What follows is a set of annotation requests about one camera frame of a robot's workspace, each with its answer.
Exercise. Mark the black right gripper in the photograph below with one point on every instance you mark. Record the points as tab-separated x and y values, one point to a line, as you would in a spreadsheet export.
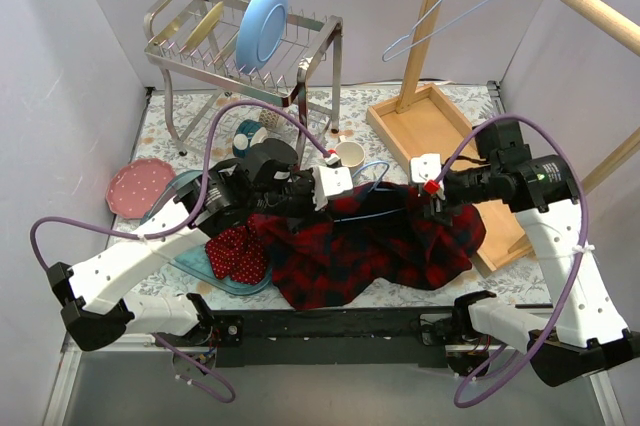
439	203

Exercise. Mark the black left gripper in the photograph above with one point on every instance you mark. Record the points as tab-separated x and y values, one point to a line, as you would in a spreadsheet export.
305	191

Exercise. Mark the red polka dot cloth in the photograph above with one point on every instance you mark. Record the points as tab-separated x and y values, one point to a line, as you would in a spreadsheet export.
238	254

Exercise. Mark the red plaid skirt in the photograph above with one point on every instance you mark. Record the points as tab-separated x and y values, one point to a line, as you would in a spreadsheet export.
323	263

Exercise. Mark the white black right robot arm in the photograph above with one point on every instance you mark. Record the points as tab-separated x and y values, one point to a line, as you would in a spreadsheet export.
585	332

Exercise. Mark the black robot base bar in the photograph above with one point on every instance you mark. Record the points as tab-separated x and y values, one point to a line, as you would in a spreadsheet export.
422	336

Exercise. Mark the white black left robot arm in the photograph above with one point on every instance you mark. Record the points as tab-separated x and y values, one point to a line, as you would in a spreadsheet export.
98	303

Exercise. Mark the patterned cup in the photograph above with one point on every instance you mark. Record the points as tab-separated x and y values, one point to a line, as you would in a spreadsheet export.
271	120

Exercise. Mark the white ceramic mug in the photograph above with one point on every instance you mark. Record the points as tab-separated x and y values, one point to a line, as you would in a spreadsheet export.
351	153

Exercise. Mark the pink polka dot plate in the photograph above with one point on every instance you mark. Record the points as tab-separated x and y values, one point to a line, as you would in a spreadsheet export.
137	186

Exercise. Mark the steel dish rack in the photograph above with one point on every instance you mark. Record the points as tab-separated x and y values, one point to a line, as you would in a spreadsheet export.
283	82

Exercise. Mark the light blue plate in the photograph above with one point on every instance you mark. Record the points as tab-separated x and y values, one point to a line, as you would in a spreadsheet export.
259	34

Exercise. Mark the cream yellow plate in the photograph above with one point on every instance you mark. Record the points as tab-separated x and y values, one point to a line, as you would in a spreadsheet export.
203	28

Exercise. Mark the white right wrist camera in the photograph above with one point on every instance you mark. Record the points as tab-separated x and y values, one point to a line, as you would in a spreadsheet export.
423	171

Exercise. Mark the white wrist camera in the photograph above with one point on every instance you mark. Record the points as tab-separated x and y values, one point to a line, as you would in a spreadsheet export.
330	184
423	171

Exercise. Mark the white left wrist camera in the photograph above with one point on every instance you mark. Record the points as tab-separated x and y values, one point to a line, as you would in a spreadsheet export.
330	184

